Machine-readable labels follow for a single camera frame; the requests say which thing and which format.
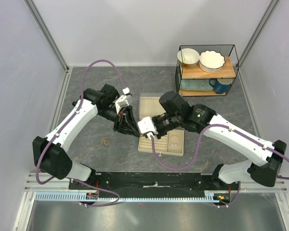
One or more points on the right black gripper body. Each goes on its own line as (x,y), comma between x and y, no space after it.
(165,123)

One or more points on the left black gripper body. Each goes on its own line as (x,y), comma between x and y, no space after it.
(119,123)

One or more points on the beige jewelry box with lid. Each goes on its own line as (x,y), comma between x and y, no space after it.
(149,105)

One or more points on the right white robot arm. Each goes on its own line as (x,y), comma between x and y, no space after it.
(264,158)

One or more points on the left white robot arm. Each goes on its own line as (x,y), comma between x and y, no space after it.
(50,152)

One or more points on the beige jewelry tray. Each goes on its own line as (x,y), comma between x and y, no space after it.
(170,144)

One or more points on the dark green mug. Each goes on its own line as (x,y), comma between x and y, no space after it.
(77,103)

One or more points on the light blue rectangular plate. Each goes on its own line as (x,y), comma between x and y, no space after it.
(196,85)

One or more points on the blue mug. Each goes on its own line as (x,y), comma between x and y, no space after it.
(220,86)

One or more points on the white bowl with floral pattern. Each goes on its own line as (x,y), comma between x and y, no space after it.
(188,58)

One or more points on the white scalloped bowl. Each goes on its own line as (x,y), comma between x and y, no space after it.
(211,61)

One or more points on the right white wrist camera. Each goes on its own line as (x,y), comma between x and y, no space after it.
(147,128)

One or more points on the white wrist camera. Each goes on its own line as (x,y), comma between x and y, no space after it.
(123,101)
(147,128)

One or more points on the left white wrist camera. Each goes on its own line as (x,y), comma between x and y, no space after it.
(123,101)

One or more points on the black wire shelf rack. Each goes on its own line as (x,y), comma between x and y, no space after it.
(229,70)

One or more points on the light blue cable duct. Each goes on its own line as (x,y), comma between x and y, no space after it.
(85,197)

